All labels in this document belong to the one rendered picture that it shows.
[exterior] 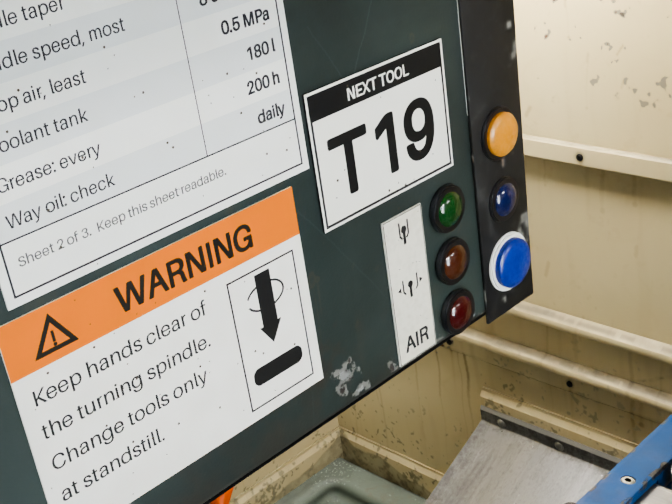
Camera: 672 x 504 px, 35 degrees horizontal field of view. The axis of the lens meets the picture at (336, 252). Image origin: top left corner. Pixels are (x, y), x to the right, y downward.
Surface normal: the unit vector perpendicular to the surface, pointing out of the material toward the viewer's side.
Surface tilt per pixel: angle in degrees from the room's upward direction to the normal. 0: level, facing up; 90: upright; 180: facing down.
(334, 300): 90
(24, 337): 90
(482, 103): 90
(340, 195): 90
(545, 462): 24
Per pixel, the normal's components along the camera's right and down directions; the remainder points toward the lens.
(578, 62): -0.70, 0.39
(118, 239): 0.70, 0.21
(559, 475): -0.41, -0.66
